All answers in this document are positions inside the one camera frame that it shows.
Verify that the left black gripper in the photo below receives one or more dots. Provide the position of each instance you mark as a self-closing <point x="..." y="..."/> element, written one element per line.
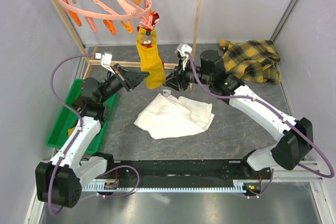
<point x="132" y="79"/>

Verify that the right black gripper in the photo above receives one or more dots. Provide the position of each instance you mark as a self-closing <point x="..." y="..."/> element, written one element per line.
<point x="174" y="80"/>

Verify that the yellow sock with reindeer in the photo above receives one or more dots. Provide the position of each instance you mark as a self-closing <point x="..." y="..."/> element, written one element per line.
<point x="150" y="60"/>

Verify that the red sock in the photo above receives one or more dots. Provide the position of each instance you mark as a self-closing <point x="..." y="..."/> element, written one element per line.
<point x="154" y="18"/>

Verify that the mustard yellow sock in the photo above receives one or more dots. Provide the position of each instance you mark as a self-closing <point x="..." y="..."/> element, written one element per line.
<point x="71" y="129"/>

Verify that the brown striped sock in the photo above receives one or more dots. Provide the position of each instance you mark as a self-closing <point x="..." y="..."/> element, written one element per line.
<point x="78" y="104"/>

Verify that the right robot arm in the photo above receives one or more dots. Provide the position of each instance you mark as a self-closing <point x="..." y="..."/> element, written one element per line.
<point x="293" y="137"/>

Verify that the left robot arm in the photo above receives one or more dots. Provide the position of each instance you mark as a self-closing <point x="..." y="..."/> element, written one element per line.
<point x="61" y="180"/>

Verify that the pink round clip hanger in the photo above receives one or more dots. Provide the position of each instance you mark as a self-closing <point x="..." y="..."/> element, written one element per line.
<point x="130" y="14"/>

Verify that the white folded towel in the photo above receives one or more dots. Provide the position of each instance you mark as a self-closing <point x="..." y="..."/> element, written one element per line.
<point x="170" y="117"/>

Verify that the yellow plaid shirt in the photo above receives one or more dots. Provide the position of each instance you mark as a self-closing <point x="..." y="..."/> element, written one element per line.
<point x="253" y="60"/>

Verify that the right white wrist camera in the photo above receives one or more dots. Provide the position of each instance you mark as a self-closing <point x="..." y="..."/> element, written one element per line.
<point x="183" y="50"/>

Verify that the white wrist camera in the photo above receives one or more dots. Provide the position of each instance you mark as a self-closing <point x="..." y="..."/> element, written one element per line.
<point x="183" y="50"/>
<point x="105" y="59"/>

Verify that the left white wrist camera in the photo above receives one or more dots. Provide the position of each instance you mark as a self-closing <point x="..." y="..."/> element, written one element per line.
<point x="105" y="59"/>

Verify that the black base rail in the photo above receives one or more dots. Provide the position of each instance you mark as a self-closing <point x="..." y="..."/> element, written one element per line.
<point x="181" y="172"/>

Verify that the slotted aluminium cable duct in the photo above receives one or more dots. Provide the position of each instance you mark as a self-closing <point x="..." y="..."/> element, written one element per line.
<point x="102" y="186"/>

